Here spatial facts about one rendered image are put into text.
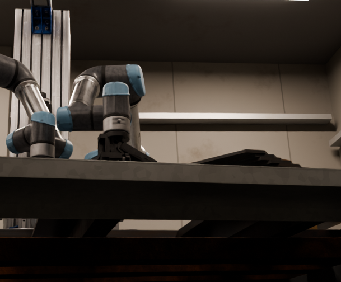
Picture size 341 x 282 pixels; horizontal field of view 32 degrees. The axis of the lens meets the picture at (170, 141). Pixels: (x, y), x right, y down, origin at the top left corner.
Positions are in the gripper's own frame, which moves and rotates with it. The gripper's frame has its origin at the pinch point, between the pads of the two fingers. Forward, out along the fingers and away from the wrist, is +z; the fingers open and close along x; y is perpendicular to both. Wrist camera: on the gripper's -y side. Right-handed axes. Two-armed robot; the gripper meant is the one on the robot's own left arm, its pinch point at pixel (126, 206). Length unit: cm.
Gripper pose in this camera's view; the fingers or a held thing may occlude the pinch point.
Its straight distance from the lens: 159.0
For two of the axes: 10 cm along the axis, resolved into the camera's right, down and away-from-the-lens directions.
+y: -9.6, -0.5, -2.8
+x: 2.8, -3.4, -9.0
